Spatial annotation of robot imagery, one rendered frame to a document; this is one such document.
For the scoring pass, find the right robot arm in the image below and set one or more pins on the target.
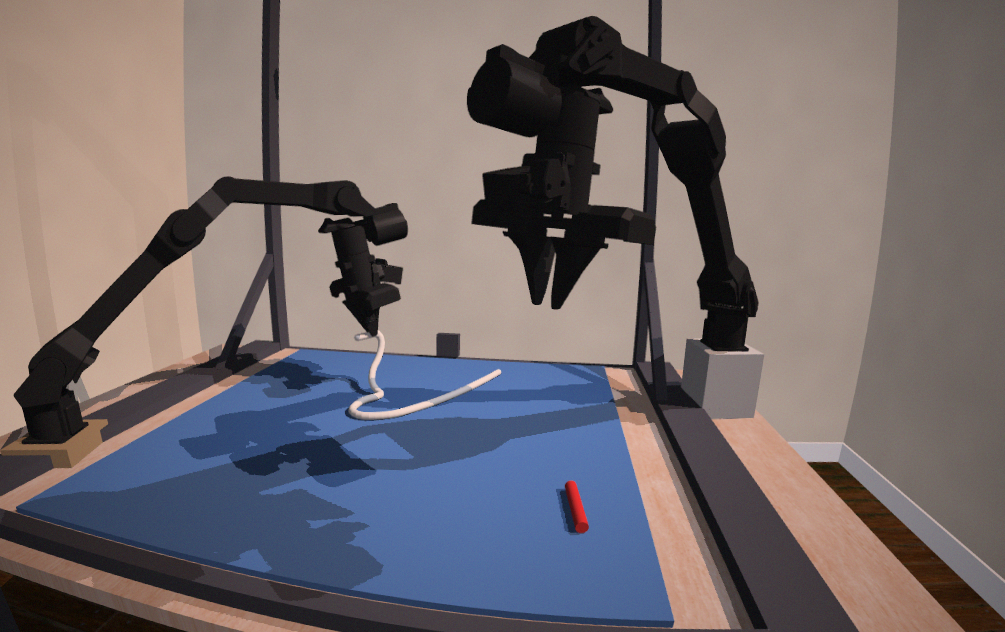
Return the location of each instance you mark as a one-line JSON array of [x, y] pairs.
[[67, 355]]

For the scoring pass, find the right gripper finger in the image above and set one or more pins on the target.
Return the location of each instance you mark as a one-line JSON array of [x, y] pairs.
[[349, 304], [369, 318]]

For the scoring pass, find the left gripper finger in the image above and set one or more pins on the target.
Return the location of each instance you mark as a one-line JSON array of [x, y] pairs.
[[571, 261], [537, 253]]

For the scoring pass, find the blue work mat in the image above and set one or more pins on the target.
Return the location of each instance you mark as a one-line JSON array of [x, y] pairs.
[[458, 507]]

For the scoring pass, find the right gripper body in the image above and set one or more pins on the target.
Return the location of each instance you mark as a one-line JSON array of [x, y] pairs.
[[356, 274]]

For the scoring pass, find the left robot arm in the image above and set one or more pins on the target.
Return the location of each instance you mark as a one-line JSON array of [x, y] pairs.
[[515, 94]]

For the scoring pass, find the white rope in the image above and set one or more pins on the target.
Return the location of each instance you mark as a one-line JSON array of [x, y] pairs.
[[406, 410]]

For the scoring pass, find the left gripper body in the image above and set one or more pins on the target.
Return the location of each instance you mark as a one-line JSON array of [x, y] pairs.
[[602, 222]]

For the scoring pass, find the red cylinder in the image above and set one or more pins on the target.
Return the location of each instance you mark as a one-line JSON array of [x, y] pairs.
[[576, 507]]

